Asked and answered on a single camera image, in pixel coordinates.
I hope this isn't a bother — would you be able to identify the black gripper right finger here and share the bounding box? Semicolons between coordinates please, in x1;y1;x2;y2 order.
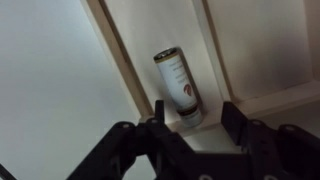
220;101;320;180

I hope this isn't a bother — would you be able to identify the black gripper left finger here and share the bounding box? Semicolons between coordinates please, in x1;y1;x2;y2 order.
65;99;198;180

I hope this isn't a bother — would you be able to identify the small white bottle brown label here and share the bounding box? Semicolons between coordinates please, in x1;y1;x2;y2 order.
152;46;204;129

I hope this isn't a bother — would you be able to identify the light wooden frame tray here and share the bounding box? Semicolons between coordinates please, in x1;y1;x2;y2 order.
79;0;320;138

